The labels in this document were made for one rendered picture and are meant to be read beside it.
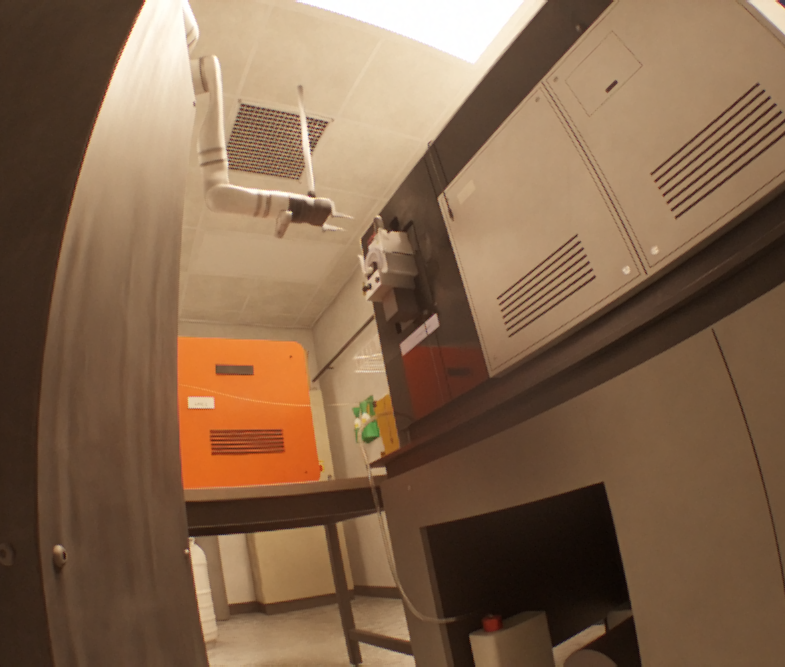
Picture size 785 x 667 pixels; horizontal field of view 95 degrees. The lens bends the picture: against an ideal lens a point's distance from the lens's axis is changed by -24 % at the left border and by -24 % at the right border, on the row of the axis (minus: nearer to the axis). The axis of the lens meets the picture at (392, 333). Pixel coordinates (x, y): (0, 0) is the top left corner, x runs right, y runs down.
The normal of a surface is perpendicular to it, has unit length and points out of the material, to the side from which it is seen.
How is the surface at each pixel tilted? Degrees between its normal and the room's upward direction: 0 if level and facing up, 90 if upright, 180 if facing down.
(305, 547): 90
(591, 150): 90
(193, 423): 90
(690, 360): 90
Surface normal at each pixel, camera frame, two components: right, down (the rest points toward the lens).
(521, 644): 0.47, -0.44
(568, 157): -0.87, -0.04
